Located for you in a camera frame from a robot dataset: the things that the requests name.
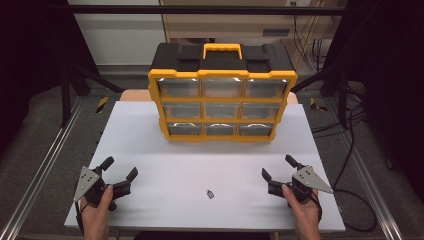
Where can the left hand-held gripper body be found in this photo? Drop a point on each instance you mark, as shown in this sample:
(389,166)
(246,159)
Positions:
(87,180)

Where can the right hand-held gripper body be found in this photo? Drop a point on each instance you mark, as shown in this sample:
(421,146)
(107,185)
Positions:
(308,178)

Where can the small dark grey part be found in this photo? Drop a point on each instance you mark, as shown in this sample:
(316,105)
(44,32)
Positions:
(210,194)

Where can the clear plastic drawer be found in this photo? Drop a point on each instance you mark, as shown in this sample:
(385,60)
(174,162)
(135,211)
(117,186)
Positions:
(181,110)

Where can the yellow black organizer cabinet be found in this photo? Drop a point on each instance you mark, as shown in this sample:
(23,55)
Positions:
(220,60)

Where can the person's right hand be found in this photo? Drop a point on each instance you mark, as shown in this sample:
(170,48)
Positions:
(306,215)

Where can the person's left hand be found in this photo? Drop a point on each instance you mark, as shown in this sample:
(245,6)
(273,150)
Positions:
(96,216)

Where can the left yellow clamp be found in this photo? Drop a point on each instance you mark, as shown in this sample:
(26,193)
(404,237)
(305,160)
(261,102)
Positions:
(102,104)

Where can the yellow clamp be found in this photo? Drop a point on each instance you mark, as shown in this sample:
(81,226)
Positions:
(102,104)
(316,105)

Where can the right yellow clamp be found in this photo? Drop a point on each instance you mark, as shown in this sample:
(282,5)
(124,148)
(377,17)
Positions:
(316,105)

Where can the set of clear organizer bins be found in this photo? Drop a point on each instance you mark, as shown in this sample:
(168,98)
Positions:
(263,89)

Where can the black metal stand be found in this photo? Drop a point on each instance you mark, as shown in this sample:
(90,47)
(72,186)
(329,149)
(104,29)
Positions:
(342,96)
(66,96)

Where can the white cabinet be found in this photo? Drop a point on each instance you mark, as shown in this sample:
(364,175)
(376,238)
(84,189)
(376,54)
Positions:
(120,36)

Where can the dark curtain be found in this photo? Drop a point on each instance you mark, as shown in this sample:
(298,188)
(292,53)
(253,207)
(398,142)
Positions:
(30,53)
(390,66)

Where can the wooden cabinet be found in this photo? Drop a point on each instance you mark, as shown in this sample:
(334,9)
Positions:
(233,25)

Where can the black metal crossbar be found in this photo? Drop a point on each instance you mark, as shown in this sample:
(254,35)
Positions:
(206,10)

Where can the aluminium frame rail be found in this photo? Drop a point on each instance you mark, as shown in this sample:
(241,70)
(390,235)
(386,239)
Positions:
(363,173)
(40,166)

